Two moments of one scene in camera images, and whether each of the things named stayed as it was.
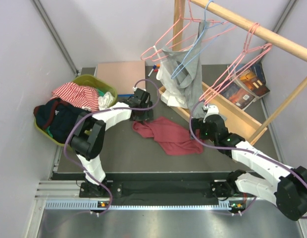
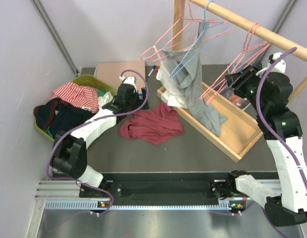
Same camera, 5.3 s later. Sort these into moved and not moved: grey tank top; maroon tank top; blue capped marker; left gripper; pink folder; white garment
Moved: maroon tank top; left gripper
Not moved: white garment; grey tank top; pink folder; blue capped marker
